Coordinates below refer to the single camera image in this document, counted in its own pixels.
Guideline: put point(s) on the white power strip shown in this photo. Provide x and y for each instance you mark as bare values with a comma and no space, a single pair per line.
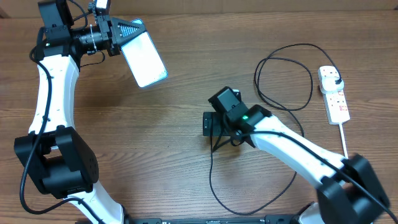
335,103

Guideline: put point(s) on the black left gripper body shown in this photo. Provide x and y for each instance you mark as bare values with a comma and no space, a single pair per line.
105,30

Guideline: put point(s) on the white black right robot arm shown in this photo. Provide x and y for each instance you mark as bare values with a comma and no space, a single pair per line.
348,189

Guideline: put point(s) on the blue Galaxy smartphone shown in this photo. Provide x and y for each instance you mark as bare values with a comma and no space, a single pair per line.
144,60

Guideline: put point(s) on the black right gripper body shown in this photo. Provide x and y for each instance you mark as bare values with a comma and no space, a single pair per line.
217,124

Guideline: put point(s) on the white charger plug adapter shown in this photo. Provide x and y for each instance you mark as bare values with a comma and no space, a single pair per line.
329,85

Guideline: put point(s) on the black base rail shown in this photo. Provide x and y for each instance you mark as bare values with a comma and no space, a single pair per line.
268,219

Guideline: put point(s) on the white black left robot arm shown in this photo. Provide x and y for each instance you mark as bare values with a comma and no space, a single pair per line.
53,154

